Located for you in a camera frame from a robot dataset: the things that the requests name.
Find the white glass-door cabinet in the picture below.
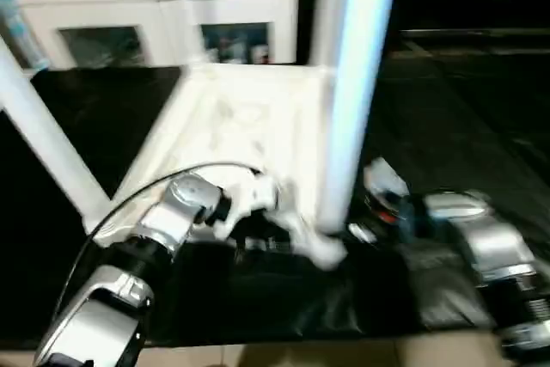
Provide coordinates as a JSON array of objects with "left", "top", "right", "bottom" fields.
[{"left": 17, "top": 0, "right": 302, "bottom": 71}]

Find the teal plastic object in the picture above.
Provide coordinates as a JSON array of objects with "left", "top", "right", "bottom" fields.
[{"left": 0, "top": 0, "right": 48, "bottom": 71}]

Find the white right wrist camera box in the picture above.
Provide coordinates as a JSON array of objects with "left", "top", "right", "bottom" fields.
[{"left": 363, "top": 158, "right": 412, "bottom": 202}]

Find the dark metal rail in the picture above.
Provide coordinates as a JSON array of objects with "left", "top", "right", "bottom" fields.
[{"left": 400, "top": 28, "right": 550, "bottom": 41}]

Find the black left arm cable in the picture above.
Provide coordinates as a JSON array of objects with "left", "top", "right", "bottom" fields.
[{"left": 52, "top": 162, "right": 259, "bottom": 333}]

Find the black work mat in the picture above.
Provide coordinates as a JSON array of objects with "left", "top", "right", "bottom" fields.
[{"left": 0, "top": 36, "right": 550, "bottom": 351}]

